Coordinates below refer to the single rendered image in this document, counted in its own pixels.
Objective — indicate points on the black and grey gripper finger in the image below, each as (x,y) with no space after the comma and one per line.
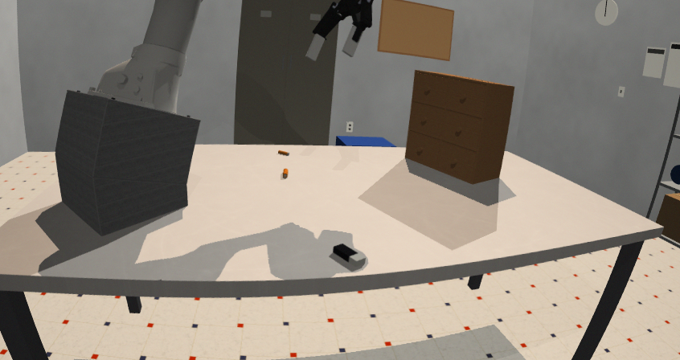
(327,23)
(362,18)

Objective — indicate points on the brown wooden drawer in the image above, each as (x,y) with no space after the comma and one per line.
(431,114)
(462,129)
(472,100)
(462,163)
(431,88)
(423,148)

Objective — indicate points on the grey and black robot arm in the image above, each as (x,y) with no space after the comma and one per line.
(153,74)

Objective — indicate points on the dark brown chest of drawers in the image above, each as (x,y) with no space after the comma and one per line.
(494,129)

